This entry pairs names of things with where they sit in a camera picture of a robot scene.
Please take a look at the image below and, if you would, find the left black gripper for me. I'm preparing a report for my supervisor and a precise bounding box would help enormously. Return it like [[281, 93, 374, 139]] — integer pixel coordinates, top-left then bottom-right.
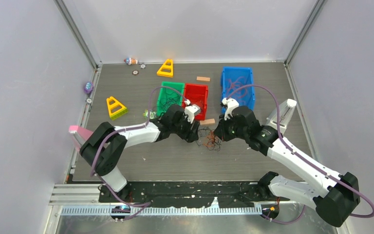
[[170, 113, 199, 142]]

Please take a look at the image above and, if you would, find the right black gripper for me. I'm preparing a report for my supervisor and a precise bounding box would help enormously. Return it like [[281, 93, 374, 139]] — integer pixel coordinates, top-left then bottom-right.
[[214, 113, 248, 142]]

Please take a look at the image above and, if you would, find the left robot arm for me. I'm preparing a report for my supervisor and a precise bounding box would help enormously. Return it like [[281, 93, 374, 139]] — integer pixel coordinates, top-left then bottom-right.
[[70, 104, 201, 202]]

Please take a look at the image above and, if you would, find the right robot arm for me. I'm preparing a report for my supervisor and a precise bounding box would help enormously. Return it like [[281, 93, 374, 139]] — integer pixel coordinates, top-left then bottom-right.
[[214, 106, 360, 227]]

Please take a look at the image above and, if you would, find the green owl toy tile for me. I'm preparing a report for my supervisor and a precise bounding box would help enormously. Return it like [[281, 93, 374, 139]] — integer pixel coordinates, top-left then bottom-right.
[[143, 110, 157, 119]]

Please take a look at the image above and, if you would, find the green plastic bin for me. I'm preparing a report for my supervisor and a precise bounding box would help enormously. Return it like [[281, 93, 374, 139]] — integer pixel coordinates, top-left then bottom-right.
[[156, 81, 185, 116]]

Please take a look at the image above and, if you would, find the wooden block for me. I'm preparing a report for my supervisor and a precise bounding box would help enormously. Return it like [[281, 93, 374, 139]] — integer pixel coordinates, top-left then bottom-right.
[[200, 118, 215, 126], [196, 76, 211, 82]]

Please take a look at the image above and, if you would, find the red plastic bin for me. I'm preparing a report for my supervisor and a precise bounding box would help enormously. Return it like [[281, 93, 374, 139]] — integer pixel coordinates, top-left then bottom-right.
[[184, 83, 208, 120]]

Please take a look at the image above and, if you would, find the white grey stand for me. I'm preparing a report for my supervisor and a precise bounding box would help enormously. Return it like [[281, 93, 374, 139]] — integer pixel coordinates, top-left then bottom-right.
[[266, 99, 297, 135]]

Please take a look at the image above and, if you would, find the blue plastic bin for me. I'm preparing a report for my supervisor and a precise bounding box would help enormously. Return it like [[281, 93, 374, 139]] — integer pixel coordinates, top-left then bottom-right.
[[220, 66, 256, 114]]

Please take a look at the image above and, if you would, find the yellow triangle block far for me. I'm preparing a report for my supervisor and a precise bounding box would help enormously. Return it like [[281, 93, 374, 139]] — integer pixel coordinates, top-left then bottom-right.
[[156, 59, 174, 78]]

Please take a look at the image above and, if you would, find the yellow triangle block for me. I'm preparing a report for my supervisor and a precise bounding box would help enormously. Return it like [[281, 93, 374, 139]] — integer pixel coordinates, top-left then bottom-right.
[[106, 96, 128, 120], [156, 59, 174, 78]]

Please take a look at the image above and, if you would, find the yellow triangle block near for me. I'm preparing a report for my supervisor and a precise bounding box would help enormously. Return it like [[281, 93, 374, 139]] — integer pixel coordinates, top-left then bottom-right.
[[106, 96, 128, 120]]

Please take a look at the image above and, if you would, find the clown figurine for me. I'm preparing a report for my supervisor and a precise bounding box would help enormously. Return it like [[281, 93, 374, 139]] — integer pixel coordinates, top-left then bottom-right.
[[123, 57, 138, 65]]

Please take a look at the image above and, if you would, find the purple toy tile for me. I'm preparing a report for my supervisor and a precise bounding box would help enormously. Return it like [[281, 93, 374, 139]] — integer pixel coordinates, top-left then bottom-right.
[[83, 81, 94, 95]]

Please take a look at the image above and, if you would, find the pink stand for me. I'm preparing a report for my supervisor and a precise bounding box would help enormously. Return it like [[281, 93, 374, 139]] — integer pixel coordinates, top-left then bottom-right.
[[69, 125, 93, 152]]

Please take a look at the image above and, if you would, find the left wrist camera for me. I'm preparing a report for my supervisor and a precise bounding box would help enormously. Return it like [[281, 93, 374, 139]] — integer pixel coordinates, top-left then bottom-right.
[[184, 99, 201, 123]]

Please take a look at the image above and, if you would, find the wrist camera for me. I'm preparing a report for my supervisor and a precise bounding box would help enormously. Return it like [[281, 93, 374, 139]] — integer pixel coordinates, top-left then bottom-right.
[[221, 97, 239, 120], [184, 99, 201, 123]]

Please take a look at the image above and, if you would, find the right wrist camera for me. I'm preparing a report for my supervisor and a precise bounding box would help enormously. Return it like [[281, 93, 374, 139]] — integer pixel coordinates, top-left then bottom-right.
[[221, 97, 239, 120]]

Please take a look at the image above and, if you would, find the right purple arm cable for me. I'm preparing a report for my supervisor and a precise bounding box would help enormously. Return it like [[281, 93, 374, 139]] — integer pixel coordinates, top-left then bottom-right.
[[227, 84, 374, 225]]

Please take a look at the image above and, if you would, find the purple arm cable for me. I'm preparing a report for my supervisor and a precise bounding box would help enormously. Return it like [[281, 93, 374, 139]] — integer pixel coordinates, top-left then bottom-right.
[[89, 86, 191, 220], [227, 84, 374, 225]]

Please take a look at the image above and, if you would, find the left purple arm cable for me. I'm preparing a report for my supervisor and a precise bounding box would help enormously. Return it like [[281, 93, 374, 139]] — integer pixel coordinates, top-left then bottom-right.
[[89, 86, 191, 220]]

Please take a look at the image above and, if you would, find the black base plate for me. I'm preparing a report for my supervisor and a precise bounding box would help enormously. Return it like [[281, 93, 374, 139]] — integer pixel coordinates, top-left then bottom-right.
[[98, 181, 287, 208]]

